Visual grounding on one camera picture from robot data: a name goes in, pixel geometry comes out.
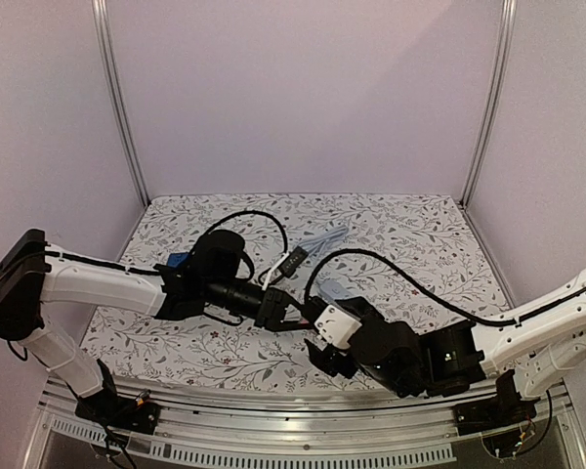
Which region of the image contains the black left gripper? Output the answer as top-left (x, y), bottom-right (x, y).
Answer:
top-left (204, 277), bottom-right (314, 332)

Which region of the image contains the light blue power strip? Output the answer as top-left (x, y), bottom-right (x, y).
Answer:
top-left (318, 279), bottom-right (355, 302)

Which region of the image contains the dark blue cube socket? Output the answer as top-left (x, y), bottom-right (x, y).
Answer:
top-left (166, 252), bottom-right (188, 268)

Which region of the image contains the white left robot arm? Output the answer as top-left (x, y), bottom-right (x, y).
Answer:
top-left (0, 222), bottom-right (311, 426)

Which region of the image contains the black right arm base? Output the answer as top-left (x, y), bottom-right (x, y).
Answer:
top-left (452, 394), bottom-right (540, 436)

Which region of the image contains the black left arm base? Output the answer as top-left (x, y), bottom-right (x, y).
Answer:
top-left (75, 390), bottom-right (161, 435)

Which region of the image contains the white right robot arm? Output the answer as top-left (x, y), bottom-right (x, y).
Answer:
top-left (302, 269), bottom-right (586, 433)

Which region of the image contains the floral patterned table mat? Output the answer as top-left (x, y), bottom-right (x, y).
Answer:
top-left (72, 192), bottom-right (529, 395)

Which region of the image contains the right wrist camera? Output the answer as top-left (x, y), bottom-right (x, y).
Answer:
top-left (302, 297), bottom-right (362, 351)

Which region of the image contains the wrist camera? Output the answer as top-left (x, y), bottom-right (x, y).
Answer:
top-left (302, 297), bottom-right (362, 351)
top-left (260, 246), bottom-right (309, 290)

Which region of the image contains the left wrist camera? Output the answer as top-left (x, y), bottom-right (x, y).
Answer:
top-left (260, 246), bottom-right (309, 290)

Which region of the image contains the light blue strip cable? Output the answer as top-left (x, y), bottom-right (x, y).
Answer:
top-left (297, 224), bottom-right (351, 258)

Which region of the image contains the aluminium front rail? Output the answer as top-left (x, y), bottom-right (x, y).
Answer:
top-left (38, 375), bottom-right (575, 465)

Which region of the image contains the right aluminium frame post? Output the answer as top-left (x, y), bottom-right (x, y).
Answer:
top-left (459, 0), bottom-right (518, 212)

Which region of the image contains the aluminium frame post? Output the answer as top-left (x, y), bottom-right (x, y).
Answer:
top-left (91, 0), bottom-right (151, 208)
top-left (459, 0), bottom-right (518, 212)

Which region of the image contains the left aluminium frame post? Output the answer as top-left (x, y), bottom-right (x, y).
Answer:
top-left (91, 0), bottom-right (151, 208)

